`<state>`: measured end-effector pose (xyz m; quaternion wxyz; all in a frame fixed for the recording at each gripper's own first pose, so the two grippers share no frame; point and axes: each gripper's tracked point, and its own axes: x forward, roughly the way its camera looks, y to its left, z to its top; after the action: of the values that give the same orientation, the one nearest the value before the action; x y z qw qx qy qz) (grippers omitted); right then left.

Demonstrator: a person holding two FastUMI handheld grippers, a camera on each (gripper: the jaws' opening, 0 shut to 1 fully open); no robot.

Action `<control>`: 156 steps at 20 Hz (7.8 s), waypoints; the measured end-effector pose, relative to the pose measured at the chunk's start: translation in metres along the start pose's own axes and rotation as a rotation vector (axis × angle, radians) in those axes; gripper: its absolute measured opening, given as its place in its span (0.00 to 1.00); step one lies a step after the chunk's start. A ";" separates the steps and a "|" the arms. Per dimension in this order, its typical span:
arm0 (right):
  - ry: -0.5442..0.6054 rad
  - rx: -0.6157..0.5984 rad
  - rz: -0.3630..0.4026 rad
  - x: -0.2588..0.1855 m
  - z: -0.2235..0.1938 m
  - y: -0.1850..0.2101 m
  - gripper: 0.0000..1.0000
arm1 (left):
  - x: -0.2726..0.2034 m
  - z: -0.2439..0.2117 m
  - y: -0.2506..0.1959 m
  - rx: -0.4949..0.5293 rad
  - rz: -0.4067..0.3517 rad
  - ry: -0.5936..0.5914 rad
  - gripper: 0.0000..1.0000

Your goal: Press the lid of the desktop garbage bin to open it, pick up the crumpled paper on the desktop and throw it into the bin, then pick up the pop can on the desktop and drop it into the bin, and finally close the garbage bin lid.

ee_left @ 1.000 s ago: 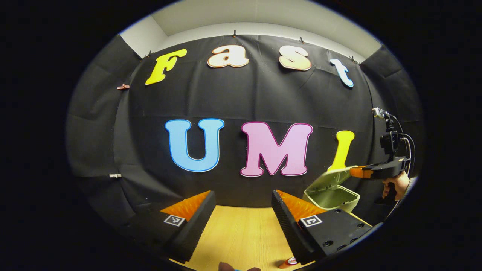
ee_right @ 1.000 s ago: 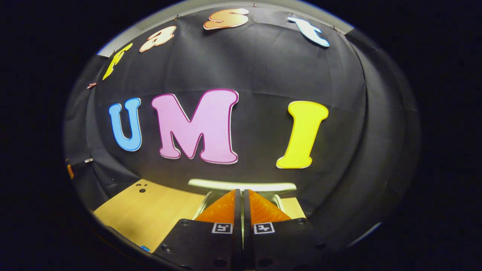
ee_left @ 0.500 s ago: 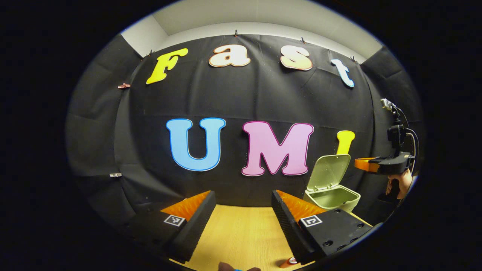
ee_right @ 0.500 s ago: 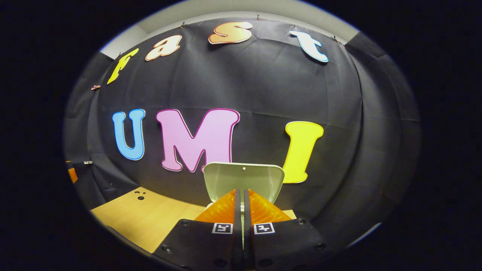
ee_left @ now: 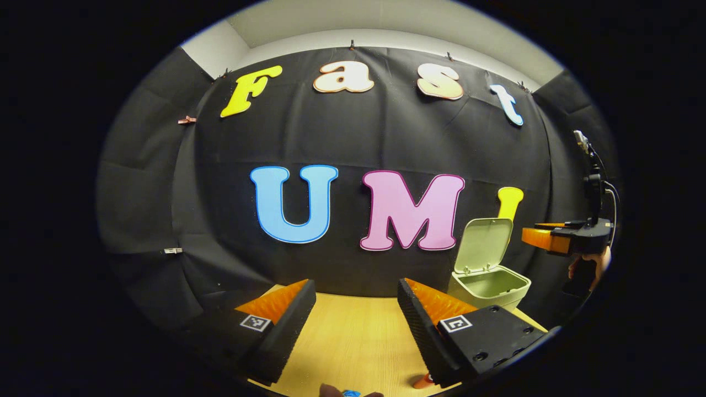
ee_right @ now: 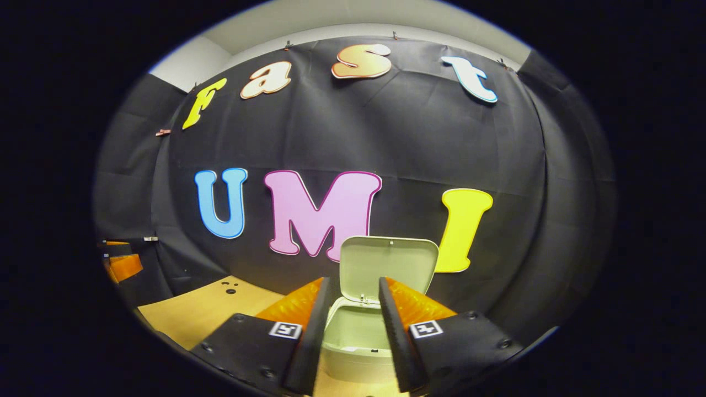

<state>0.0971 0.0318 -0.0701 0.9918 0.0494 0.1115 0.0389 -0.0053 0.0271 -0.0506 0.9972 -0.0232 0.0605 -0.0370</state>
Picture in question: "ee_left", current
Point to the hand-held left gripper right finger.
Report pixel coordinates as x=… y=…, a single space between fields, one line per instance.
x=422 y=336

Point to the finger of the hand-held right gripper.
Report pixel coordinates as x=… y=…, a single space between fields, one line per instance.
x=560 y=225
x=543 y=240

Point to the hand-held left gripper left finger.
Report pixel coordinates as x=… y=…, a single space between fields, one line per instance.
x=287 y=336

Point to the red pop can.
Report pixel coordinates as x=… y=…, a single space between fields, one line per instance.
x=423 y=381

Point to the green desktop garbage bin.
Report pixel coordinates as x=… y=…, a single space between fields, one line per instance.
x=485 y=286

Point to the blue paper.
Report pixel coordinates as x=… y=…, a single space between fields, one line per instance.
x=351 y=393

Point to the wooden desktop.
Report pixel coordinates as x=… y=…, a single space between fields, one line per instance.
x=353 y=342

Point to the black backdrop cloth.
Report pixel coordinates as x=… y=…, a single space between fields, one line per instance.
x=353 y=138

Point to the copper clip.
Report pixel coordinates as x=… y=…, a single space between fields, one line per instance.
x=187 y=120

